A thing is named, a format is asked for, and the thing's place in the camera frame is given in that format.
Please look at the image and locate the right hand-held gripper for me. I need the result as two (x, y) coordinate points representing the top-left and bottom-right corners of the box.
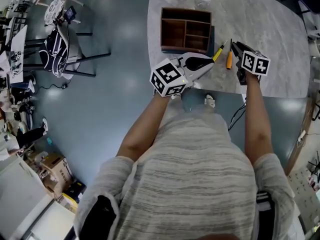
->
(231, 41), (271, 86)

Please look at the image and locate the black and white backpack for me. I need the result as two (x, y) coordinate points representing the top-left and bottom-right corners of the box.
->
(39, 30), (83, 79)

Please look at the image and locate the white desk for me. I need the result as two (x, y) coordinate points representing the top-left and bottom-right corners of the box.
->
(7, 24), (28, 85)

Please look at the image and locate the person's right forearm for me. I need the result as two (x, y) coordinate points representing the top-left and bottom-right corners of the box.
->
(243, 75), (275, 166)

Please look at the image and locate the small black monitor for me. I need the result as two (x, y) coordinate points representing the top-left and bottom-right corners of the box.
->
(63, 5), (77, 23)

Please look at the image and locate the grey chair with black legs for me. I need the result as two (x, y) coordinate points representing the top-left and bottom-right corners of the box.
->
(23, 23), (112, 79)

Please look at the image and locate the black cable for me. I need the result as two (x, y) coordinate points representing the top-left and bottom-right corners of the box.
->
(227, 101), (247, 131)

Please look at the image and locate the orange-handled screwdriver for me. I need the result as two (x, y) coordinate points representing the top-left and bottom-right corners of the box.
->
(225, 38), (234, 70)

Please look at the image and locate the person's right white shoe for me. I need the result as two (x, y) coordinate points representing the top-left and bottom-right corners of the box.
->
(204, 93), (216, 109)

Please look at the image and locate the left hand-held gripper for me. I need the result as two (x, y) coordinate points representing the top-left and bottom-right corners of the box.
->
(149, 51), (215, 98)

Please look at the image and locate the black white-striped backpack strap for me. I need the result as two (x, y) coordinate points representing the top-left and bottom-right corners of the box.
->
(256, 190), (276, 240)

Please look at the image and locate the yellow and black box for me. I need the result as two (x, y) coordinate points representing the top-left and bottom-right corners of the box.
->
(58, 180), (87, 214)

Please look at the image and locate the yellow-handled screwdriver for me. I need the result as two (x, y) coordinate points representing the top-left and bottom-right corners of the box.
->
(211, 39), (228, 62)

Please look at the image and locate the brown cardboard box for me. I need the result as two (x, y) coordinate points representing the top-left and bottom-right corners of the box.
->
(39, 152), (73, 197)

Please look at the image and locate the person's left forearm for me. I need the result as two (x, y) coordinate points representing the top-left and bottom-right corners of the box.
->
(116, 92), (173, 163)

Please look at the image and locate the white patterned round cushion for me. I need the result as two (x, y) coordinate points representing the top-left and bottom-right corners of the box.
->
(44, 0), (66, 26)

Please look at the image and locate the brown wooden organizer box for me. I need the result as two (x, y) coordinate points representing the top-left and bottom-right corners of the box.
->
(160, 7), (213, 54)

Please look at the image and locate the white power strip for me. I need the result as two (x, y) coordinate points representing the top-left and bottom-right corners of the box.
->
(296, 130), (307, 145)

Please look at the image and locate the person's grey striped shirt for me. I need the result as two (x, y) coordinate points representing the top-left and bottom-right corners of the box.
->
(73, 103), (306, 240)

